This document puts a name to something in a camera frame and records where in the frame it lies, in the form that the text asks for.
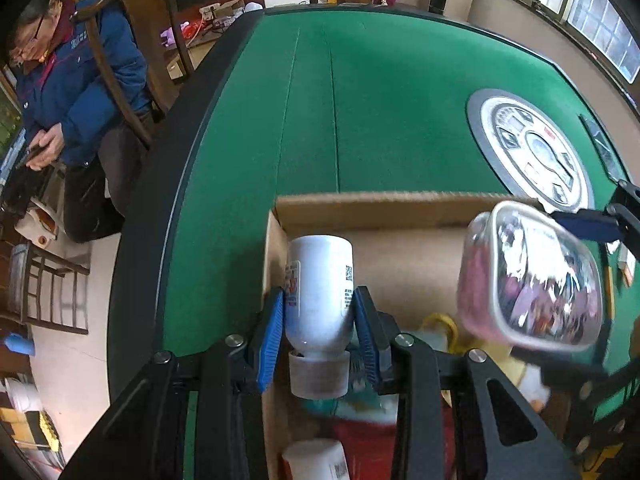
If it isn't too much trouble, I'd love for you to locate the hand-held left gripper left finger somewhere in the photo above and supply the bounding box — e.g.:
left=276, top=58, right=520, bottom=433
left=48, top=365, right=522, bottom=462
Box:
left=60, top=286, right=286, bottom=480

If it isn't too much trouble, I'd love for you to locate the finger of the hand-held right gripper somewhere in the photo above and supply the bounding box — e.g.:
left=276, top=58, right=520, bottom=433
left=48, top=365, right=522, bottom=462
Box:
left=512, top=347, right=640, bottom=471
left=551, top=180, right=640, bottom=256

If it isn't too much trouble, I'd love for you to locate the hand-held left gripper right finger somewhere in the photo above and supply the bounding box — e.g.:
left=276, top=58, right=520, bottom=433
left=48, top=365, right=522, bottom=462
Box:
left=352, top=286, right=581, bottom=480

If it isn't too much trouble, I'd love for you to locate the pale yellow case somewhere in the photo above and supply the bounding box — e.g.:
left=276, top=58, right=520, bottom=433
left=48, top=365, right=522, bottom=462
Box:
left=495, top=345, right=551, bottom=411

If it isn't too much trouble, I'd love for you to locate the teal tissue pack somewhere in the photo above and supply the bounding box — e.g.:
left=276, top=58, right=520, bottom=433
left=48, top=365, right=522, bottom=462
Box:
left=307, top=329, right=453, bottom=418

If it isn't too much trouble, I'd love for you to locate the large white bottle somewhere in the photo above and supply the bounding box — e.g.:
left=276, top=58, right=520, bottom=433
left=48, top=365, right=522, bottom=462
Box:
left=283, top=235, right=355, bottom=401

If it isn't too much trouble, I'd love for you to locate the pink clear pouch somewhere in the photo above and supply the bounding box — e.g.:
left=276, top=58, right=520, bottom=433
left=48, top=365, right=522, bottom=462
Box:
left=456, top=200, right=605, bottom=352

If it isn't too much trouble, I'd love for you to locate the yellow clip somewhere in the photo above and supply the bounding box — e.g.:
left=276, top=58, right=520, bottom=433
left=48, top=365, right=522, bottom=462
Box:
left=422, top=312, right=476, bottom=356

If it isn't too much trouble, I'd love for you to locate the cardboard box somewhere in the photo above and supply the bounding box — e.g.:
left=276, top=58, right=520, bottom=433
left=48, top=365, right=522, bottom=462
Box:
left=262, top=191, right=576, bottom=480

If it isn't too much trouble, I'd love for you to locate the white bottle red label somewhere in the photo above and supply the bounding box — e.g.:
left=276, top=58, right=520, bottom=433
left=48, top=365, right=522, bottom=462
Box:
left=281, top=438, right=351, bottom=480

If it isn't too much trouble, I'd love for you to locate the round table control panel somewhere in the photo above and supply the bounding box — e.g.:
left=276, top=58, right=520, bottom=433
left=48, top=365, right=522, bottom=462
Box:
left=466, top=88, right=596, bottom=213

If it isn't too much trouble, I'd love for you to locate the red packet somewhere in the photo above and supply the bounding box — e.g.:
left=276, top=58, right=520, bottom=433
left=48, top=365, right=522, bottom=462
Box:
left=332, top=417, right=401, bottom=480

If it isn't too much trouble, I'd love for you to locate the window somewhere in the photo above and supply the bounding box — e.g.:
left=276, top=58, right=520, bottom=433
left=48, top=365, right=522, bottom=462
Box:
left=477, top=0, right=640, bottom=86

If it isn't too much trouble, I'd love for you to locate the dark wooden stool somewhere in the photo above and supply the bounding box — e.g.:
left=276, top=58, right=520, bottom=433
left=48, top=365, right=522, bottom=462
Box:
left=7, top=242, right=91, bottom=336

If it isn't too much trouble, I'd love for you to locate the blue plastic object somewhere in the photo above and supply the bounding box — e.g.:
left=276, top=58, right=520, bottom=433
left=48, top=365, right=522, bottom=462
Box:
left=4, top=335, right=36, bottom=357

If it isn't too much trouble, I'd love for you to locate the white bucket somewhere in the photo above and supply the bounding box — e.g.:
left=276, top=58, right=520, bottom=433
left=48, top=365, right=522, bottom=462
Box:
left=5, top=377, right=43, bottom=413

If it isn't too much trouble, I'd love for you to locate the small cardboard carton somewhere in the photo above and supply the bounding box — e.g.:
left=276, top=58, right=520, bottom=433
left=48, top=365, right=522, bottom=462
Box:
left=200, top=0, right=246, bottom=21

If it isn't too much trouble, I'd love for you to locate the wooden armchair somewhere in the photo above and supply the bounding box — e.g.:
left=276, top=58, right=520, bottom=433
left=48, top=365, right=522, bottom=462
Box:
left=70, top=0, right=198, bottom=151

